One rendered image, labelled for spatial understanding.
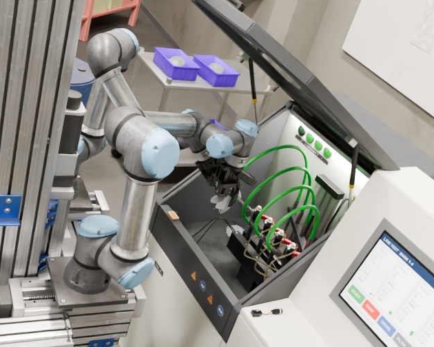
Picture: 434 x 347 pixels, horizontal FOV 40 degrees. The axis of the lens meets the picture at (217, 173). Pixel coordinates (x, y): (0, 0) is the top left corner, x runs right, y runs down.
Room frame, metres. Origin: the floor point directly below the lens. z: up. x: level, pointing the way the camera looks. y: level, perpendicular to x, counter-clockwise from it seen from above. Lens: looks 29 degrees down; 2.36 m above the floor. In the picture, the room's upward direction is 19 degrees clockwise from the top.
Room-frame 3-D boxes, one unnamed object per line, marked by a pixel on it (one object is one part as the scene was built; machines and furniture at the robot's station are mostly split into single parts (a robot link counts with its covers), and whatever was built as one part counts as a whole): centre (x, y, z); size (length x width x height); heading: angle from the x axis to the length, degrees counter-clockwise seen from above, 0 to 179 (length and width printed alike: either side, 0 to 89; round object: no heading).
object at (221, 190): (1.79, -0.04, 1.38); 0.09 x 0.08 x 0.12; 130
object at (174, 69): (4.15, 0.28, 0.52); 1.07 x 0.62 x 1.03; 122
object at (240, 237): (1.99, -0.28, 0.91); 0.34 x 0.10 x 0.15; 40
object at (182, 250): (1.93, -0.02, 0.87); 0.62 x 0.04 x 0.16; 40
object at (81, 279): (1.48, 0.29, 1.09); 0.15 x 0.15 x 0.10
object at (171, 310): (1.92, -0.01, 0.44); 0.65 x 0.02 x 0.68; 40
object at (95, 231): (1.47, 0.28, 1.20); 0.13 x 0.12 x 0.14; 60
